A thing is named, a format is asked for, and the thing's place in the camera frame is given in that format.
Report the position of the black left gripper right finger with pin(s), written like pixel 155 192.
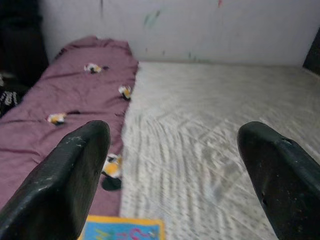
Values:
pixel 287 185

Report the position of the mauve bed blanket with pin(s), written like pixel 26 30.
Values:
pixel 75 95

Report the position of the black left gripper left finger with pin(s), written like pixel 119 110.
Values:
pixel 55 185

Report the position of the white quilted mattress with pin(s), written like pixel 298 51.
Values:
pixel 200 125

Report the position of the yellow framed blue picture board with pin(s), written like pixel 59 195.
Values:
pixel 125 230

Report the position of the black white patterned fabric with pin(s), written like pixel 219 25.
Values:
pixel 8 97

